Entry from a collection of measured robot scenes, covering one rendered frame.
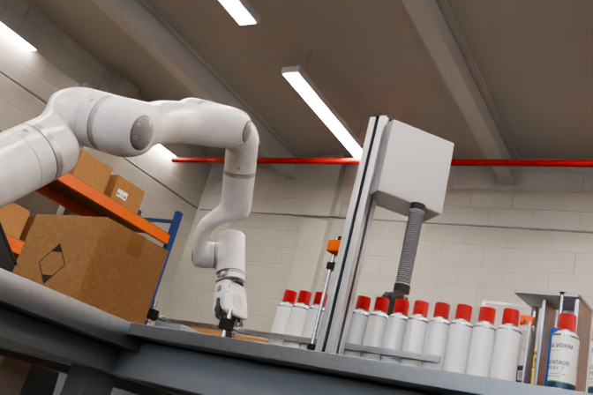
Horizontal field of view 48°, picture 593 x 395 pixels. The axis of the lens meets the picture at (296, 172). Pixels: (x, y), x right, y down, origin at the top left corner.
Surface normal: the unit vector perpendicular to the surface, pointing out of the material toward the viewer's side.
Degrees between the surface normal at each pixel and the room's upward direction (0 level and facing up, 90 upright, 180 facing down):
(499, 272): 90
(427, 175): 90
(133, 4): 90
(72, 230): 90
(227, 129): 116
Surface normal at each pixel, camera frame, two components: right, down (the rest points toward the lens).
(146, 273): 0.82, -0.01
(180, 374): -0.58, -0.44
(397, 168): 0.31, -0.29
